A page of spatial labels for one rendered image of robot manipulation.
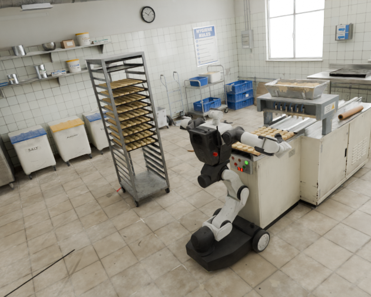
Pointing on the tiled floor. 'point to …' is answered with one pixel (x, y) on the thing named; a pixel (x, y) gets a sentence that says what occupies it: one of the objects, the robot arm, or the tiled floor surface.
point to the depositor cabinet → (333, 154)
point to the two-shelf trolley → (201, 95)
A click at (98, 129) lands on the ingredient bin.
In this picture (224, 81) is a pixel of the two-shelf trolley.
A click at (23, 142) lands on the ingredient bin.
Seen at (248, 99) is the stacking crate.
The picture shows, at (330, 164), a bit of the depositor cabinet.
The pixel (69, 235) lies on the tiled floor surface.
